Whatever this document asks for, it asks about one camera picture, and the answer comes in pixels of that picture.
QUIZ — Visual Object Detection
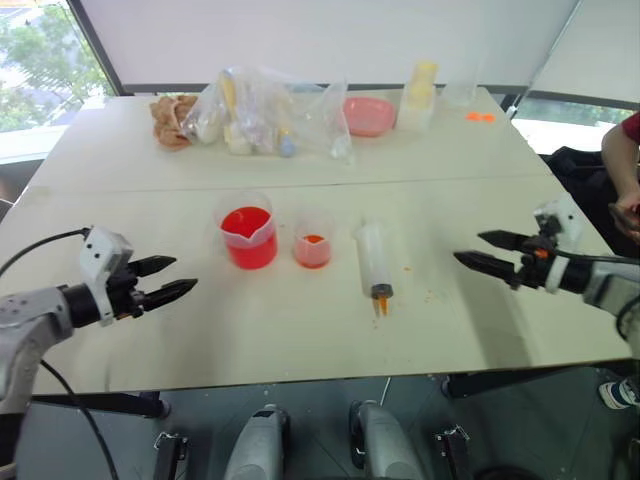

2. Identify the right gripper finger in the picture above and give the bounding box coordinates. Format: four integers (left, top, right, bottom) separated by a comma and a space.
478, 229, 527, 254
453, 250, 525, 290

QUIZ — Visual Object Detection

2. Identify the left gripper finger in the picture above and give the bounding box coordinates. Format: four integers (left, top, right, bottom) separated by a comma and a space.
132, 255, 178, 278
142, 278, 199, 313

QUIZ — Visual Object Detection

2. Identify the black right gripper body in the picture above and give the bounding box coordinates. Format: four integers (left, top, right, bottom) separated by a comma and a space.
508, 233, 557, 291

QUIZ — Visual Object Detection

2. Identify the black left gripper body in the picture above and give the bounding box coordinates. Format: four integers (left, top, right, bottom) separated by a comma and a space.
106, 258, 152, 322

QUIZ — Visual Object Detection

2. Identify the beaker with red liquid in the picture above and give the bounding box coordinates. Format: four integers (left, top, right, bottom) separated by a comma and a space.
214, 190, 280, 272

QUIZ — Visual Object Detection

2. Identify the large clear plastic syringe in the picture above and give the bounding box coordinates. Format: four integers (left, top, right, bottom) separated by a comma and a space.
353, 217, 397, 318

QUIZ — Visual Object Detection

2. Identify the small clear plastic cup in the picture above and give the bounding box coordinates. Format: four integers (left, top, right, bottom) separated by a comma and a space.
293, 209, 335, 270

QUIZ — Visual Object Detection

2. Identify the person's hand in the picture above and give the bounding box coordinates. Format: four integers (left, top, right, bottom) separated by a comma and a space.
608, 191, 640, 232

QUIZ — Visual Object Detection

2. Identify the brown crumpled cloth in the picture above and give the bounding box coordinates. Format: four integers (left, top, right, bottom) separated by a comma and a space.
150, 93, 200, 152

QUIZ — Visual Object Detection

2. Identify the white sneaker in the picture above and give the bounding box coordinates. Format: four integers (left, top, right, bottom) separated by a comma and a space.
598, 376, 640, 412

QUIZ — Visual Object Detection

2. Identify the empty clear beaker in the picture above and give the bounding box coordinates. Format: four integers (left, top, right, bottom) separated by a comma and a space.
441, 62, 480, 110

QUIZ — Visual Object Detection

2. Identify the clear bag with bottles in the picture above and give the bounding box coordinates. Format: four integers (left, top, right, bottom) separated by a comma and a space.
179, 66, 301, 160

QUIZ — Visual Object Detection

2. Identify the grey robot left leg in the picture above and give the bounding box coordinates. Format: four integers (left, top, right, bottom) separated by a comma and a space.
223, 402, 292, 480

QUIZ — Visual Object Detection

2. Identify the grey robot leg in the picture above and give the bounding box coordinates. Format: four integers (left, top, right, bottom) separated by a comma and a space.
223, 402, 292, 480
348, 398, 427, 480

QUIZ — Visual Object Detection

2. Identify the pink plastic bowl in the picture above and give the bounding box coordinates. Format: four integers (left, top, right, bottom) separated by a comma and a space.
341, 96, 398, 138

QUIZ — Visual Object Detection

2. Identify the grey robot right leg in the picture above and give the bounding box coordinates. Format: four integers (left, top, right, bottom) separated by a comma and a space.
348, 398, 427, 480

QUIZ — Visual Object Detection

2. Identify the empty clear plastic bag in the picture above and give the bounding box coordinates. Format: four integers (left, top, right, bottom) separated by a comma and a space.
287, 77, 357, 167

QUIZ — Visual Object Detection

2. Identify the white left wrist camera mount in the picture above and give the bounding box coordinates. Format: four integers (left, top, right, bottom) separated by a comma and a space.
78, 226, 135, 328

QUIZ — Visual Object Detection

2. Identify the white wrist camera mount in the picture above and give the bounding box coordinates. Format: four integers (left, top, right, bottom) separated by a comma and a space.
532, 198, 585, 295
78, 226, 135, 328

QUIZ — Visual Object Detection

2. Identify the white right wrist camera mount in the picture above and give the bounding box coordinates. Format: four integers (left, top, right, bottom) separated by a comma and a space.
532, 198, 585, 295

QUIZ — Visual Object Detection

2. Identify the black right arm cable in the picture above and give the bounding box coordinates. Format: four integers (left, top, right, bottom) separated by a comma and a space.
553, 249, 640, 352

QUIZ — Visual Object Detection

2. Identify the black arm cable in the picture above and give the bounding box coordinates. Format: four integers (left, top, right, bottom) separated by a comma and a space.
553, 249, 640, 352
0, 227, 120, 480

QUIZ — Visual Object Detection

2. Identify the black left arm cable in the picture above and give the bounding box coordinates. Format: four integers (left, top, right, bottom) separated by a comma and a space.
0, 227, 120, 480

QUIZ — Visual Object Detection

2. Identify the black table frame bar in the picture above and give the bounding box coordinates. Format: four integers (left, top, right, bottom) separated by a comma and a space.
28, 391, 172, 420

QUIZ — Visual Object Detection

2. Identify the black latch bracket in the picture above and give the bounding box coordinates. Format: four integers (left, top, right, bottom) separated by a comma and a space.
151, 430, 190, 480
433, 423, 474, 480

